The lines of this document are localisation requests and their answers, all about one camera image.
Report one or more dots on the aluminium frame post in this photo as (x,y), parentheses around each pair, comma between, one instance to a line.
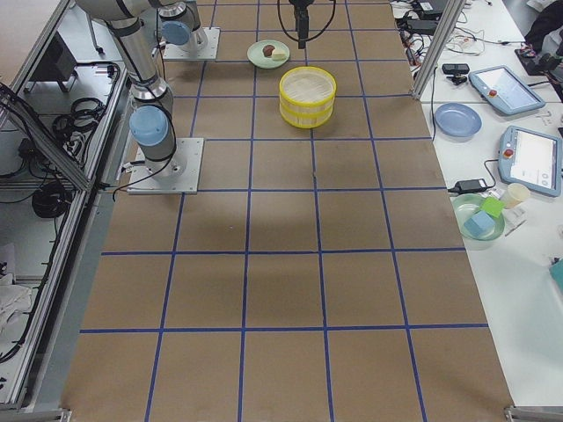
(443,31)

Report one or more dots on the green foam cube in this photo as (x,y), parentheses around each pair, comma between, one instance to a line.
(492,206)

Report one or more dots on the blue plate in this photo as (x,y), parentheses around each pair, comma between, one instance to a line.
(457,120)

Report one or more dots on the brown bun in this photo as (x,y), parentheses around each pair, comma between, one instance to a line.
(268,50)

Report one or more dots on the black webcam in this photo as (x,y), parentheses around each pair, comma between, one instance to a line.
(456,72)

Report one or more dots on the far teach pendant tablet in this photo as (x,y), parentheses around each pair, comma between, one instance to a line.
(502,89)

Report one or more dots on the black power adapter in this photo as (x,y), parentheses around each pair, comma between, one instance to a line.
(476,185)

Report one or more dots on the cream paper cup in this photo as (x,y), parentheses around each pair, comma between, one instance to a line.
(514,195)

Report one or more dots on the blue foam cube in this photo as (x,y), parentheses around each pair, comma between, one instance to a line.
(479,224)

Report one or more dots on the pale yellow bun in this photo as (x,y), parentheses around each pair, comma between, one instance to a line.
(278,55)

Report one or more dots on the black power brick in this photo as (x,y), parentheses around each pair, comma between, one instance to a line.
(427,27)

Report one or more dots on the teach pendant tablet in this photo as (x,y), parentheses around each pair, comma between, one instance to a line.
(532,159)
(502,89)

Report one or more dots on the white cloth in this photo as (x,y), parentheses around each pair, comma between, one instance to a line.
(15,299)

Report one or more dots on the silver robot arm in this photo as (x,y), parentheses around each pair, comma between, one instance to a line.
(181,24)
(151,121)

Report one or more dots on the green bowl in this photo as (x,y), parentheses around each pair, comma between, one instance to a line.
(465,206)

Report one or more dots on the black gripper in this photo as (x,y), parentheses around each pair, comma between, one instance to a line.
(302,18)

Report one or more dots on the yellow bottom steamer layer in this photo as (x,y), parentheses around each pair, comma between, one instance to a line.
(305,117)

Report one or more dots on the yellow top steamer layer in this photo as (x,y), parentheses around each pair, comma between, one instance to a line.
(307,89)

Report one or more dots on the light green plate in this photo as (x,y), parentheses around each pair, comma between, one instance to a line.
(255,56)

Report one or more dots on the yellow steamer layer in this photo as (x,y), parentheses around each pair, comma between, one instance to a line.
(307,89)
(305,117)

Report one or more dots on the near teach pendant tablet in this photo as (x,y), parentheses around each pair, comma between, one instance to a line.
(532,159)

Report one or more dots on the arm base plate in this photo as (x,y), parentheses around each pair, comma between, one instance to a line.
(181,175)
(211,44)

